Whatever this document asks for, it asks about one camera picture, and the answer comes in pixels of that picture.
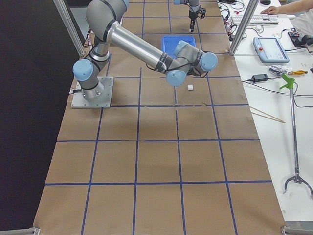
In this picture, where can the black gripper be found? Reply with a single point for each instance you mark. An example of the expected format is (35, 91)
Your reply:
(192, 16)

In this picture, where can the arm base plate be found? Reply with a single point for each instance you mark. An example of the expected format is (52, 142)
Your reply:
(98, 97)

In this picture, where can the yellow tool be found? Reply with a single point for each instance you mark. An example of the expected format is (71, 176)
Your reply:
(297, 72)

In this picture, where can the green handled reach grabber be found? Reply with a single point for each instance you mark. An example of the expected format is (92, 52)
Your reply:
(296, 177)

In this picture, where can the white keyboard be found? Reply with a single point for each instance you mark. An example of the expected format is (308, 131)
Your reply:
(262, 19)

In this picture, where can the person hand on keyboard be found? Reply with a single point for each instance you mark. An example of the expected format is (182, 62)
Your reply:
(271, 11)

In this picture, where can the aluminium frame post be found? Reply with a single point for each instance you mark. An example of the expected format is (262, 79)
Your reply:
(243, 25)

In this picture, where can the white block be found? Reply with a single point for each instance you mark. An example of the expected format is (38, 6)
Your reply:
(190, 87)

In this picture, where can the blue plastic tray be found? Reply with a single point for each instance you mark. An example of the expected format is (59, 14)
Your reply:
(170, 42)

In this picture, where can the wooden chopsticks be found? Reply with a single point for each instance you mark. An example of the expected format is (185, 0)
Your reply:
(263, 114)

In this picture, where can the black power adapter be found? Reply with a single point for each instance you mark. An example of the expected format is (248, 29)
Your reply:
(259, 78)

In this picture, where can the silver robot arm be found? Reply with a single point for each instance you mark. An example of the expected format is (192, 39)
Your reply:
(192, 4)
(103, 17)

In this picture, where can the teach pendant tablet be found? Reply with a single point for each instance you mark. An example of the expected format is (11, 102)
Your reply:
(270, 50)

